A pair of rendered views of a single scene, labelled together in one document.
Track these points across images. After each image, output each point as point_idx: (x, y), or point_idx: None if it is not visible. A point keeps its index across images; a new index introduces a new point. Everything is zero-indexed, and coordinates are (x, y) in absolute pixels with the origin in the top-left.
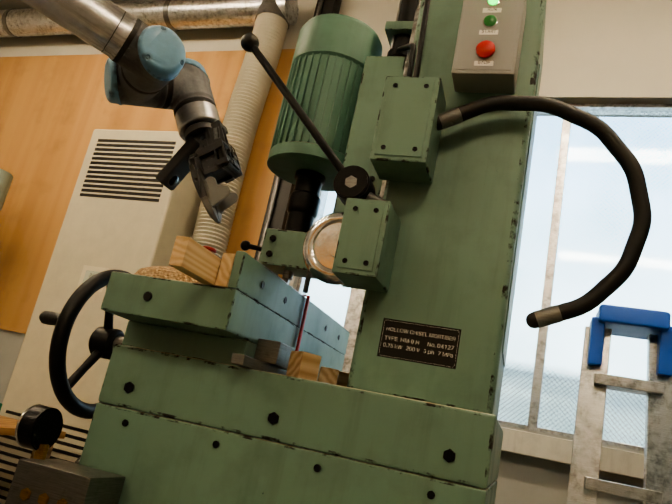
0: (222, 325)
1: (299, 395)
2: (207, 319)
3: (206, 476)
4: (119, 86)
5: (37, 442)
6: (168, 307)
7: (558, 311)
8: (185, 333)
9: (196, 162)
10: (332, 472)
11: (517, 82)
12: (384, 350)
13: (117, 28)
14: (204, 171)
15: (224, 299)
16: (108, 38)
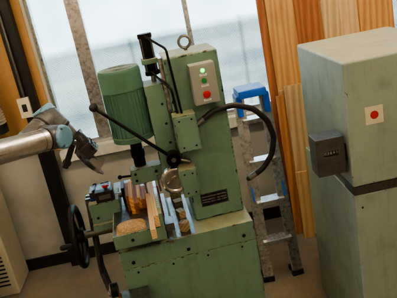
0: (165, 237)
1: (194, 239)
2: (159, 237)
3: (174, 272)
4: None
5: (119, 294)
6: (142, 240)
7: (256, 174)
8: None
9: (82, 156)
10: (212, 253)
11: None
12: (204, 204)
13: (47, 144)
14: (87, 157)
15: (162, 230)
16: (45, 150)
